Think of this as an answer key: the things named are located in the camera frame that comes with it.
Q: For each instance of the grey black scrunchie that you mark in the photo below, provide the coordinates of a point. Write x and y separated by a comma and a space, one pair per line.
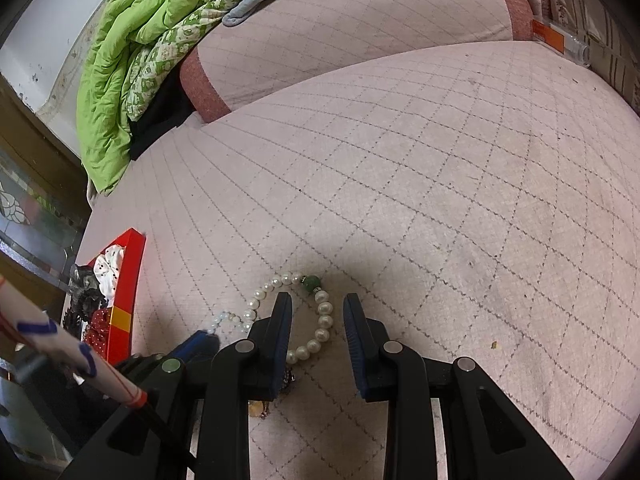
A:
82, 285

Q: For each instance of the small gold trinket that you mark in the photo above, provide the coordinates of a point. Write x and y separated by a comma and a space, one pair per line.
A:
262, 411

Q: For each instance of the black cloth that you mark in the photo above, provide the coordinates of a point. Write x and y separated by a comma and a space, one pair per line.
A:
155, 120

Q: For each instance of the red tray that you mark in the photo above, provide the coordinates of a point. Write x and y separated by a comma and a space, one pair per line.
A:
127, 285

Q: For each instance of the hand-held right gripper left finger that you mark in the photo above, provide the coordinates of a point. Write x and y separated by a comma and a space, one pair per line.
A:
282, 340

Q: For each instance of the pink bolster pillow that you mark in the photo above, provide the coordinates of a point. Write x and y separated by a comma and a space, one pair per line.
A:
350, 35

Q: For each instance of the wooden glass cabinet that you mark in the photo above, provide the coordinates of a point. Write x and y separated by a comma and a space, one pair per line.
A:
30, 200

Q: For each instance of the striped floral cushion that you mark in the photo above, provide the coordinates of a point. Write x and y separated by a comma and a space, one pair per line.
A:
607, 55

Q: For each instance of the red dotted scrunchie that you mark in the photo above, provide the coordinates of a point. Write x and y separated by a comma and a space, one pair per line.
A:
102, 330

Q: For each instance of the green quilt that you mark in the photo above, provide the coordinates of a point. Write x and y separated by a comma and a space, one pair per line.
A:
115, 60

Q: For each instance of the clear bottle orange label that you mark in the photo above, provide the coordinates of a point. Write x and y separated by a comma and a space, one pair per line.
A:
575, 50

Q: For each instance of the white printed scrunchie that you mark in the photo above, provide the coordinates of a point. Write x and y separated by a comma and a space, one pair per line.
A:
107, 270

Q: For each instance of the black claw clip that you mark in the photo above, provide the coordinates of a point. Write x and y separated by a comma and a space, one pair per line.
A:
77, 317

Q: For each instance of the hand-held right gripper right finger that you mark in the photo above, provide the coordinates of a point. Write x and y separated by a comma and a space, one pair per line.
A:
355, 345

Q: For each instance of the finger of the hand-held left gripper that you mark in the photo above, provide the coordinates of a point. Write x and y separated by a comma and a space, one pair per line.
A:
197, 345

